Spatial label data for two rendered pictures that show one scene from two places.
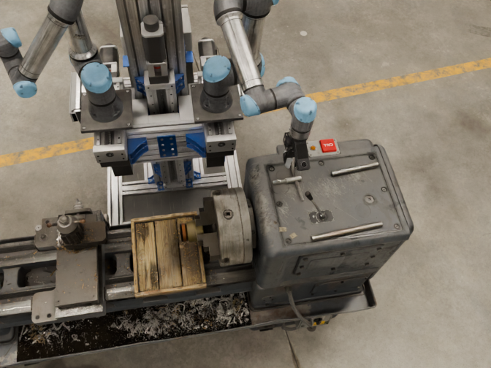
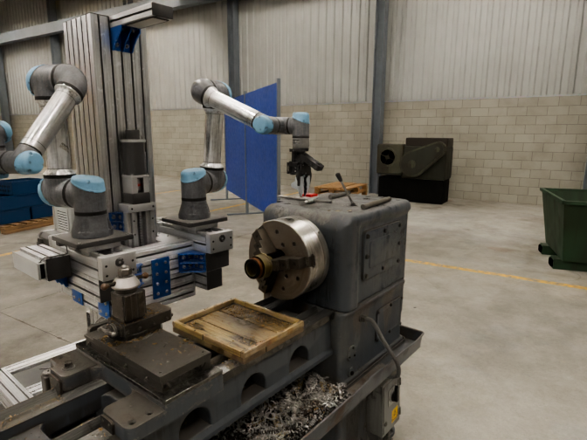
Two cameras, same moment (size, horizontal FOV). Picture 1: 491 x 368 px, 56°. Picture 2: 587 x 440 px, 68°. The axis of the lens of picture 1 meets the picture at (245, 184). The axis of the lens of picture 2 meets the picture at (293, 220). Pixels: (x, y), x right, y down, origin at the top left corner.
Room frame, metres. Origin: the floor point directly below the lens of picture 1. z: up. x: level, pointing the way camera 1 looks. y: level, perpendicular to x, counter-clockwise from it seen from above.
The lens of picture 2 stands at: (-0.54, 0.99, 1.56)
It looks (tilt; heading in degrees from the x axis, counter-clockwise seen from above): 11 degrees down; 324
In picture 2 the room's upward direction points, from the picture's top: straight up
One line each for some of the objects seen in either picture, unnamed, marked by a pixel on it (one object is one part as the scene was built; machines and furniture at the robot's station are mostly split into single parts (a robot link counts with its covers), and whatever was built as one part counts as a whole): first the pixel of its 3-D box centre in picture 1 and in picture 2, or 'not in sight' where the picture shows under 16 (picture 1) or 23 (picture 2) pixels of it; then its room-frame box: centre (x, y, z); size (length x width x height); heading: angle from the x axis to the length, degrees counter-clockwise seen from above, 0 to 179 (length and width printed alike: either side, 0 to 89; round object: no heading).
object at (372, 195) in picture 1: (319, 212); (338, 242); (0.93, -0.33, 1.06); 0.59 x 0.48 x 0.39; 105
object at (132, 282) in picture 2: (66, 223); (125, 280); (0.72, 0.68, 1.13); 0.08 x 0.08 x 0.03
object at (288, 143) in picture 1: (296, 140); (299, 161); (1.02, -0.17, 1.44); 0.09 x 0.08 x 0.12; 15
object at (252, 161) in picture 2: not in sight; (246, 154); (6.84, -3.20, 1.18); 4.12 x 0.80 x 2.35; 164
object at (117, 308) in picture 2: (71, 231); (129, 301); (0.72, 0.68, 1.07); 0.07 x 0.07 x 0.10; 15
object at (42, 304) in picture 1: (69, 264); (129, 372); (0.63, 0.71, 0.90); 0.47 x 0.30 x 0.06; 15
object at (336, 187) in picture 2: not in sight; (341, 194); (6.76, -5.62, 0.22); 1.25 x 0.86 x 0.44; 115
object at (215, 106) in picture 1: (216, 93); (194, 207); (1.40, 0.18, 1.21); 0.15 x 0.15 x 0.10
